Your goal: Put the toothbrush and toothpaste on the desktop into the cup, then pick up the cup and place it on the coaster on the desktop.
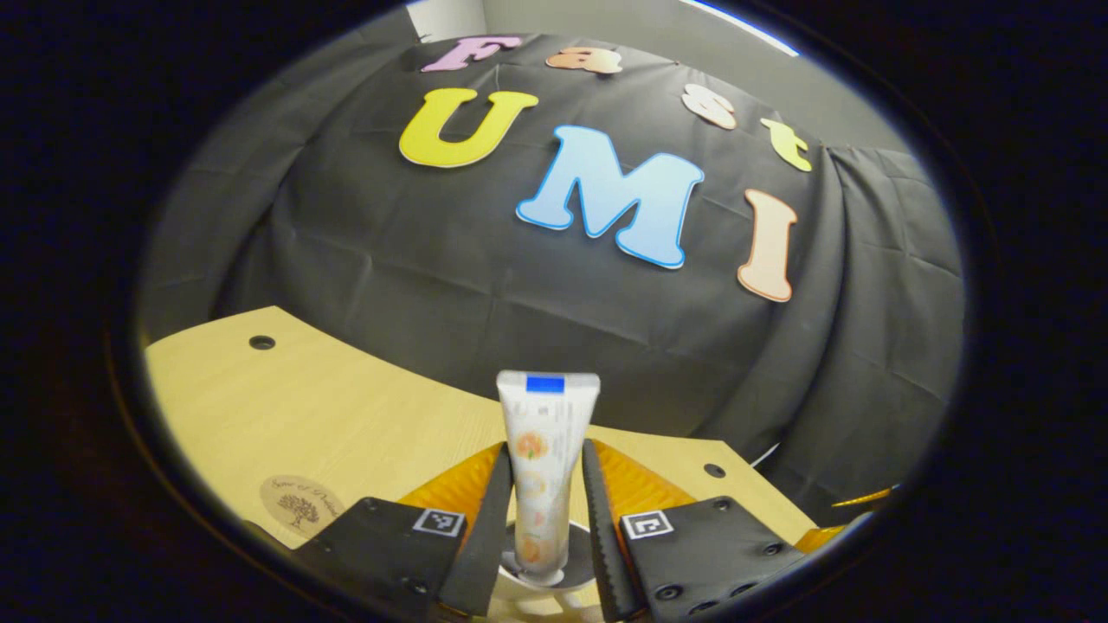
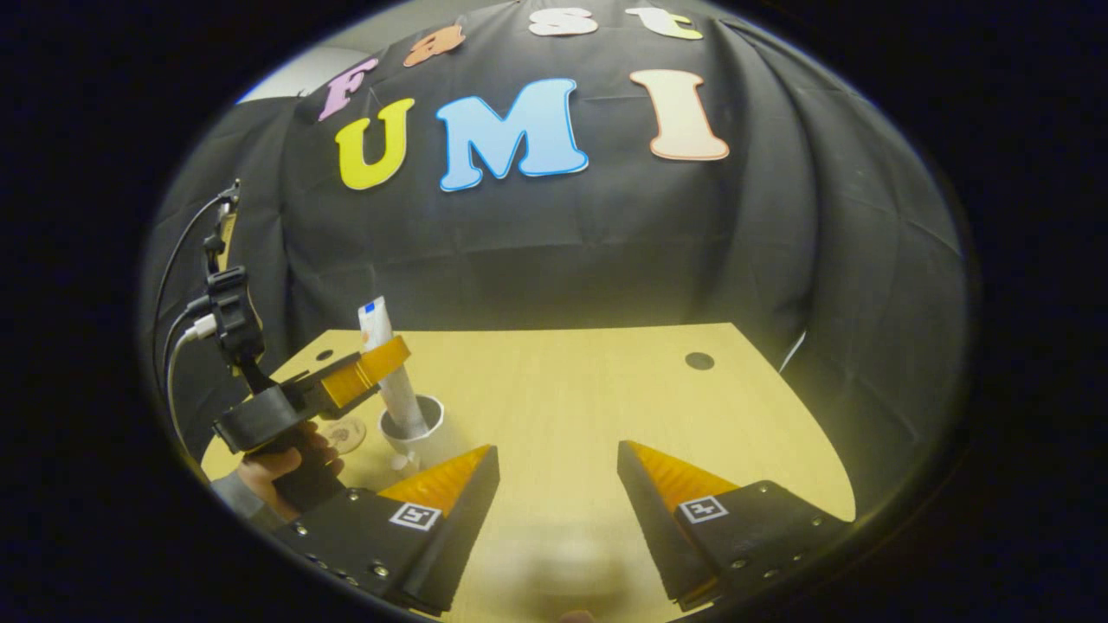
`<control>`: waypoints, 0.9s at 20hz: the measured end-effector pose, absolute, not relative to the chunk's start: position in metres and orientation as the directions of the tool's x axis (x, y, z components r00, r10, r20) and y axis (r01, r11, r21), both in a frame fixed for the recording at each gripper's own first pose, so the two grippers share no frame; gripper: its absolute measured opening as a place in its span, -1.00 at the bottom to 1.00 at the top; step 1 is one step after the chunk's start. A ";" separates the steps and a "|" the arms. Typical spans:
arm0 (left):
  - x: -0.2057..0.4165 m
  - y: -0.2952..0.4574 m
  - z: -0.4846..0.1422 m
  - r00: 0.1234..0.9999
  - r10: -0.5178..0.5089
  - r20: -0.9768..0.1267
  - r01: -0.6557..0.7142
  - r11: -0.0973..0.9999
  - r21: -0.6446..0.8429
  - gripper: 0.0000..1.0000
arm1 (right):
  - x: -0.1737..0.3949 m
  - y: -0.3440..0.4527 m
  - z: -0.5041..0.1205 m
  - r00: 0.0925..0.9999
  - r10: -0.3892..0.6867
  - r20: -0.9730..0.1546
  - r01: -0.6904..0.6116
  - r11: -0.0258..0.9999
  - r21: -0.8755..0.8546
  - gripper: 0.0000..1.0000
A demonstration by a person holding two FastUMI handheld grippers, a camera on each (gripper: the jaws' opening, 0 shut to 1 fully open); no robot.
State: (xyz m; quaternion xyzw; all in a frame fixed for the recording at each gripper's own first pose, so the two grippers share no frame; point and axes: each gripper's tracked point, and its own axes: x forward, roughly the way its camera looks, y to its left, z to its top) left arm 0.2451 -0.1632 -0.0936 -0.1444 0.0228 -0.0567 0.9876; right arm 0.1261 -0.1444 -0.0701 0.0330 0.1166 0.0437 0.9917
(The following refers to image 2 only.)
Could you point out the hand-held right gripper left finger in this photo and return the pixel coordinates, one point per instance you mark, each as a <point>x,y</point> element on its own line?
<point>463,528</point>

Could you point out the wooden desktop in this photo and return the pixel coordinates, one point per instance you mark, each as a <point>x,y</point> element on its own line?
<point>563,389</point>

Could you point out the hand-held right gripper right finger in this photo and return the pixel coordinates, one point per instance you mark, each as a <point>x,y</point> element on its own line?
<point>653,528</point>

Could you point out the round wooden coaster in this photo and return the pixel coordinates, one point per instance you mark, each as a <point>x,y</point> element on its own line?
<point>342,435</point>

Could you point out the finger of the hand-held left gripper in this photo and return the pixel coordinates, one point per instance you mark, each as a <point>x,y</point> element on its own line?
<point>363,374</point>

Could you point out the black backdrop cloth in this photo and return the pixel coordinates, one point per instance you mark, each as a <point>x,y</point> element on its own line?
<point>779,216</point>

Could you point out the white cup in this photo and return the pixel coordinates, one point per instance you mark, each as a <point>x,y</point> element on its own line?
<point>428,446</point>

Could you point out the white toothpaste tube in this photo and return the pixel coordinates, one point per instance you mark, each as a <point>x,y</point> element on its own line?
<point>402,398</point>

